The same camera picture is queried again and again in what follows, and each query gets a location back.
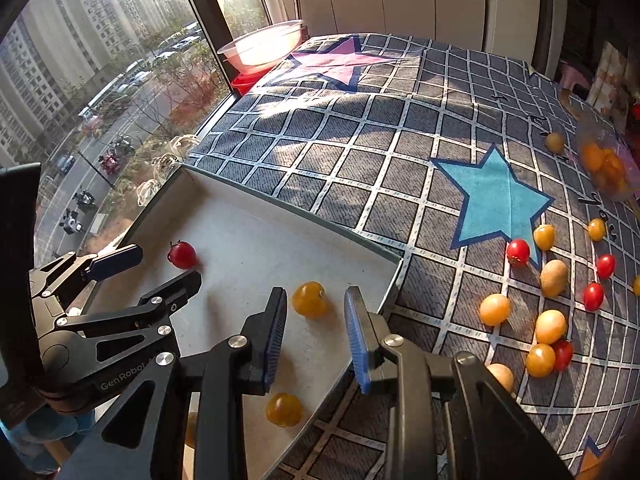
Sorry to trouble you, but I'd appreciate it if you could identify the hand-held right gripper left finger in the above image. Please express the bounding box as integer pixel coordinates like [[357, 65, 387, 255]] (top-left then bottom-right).
[[57, 286, 289, 480]]

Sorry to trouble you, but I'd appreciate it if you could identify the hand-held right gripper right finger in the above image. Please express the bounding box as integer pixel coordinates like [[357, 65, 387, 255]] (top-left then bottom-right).
[[344, 286, 575, 480]]

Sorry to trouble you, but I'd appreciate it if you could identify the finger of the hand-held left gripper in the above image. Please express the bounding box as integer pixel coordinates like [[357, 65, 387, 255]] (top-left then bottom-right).
[[30, 243, 145, 312], [54, 268, 204, 357]]

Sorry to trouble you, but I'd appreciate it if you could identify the grey cardboard tray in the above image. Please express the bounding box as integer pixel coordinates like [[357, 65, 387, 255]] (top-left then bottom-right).
[[57, 162, 405, 480]]

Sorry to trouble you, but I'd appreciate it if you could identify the blue cloth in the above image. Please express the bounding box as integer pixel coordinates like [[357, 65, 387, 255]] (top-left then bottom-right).
[[0, 407, 96, 476]]

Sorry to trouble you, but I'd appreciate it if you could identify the grey checked star table cover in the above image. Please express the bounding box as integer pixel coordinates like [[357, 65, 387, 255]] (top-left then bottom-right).
[[187, 32, 640, 480]]

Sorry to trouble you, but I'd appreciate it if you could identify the red plastic basin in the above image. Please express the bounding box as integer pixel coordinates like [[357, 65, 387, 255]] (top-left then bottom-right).
[[231, 67, 273, 97]]

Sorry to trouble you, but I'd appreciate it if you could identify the clear plastic basin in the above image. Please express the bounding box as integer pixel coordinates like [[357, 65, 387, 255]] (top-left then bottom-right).
[[217, 19, 306, 73]]

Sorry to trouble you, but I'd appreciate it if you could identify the glass bowl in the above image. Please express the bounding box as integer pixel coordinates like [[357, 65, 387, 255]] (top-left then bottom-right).
[[575, 112, 640, 203]]

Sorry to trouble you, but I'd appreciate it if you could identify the white cabinet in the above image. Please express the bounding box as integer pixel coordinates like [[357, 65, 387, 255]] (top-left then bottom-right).
[[272, 0, 493, 51]]

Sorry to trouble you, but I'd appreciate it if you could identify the pink seat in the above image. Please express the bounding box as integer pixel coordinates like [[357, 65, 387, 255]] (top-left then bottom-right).
[[557, 57, 596, 93]]

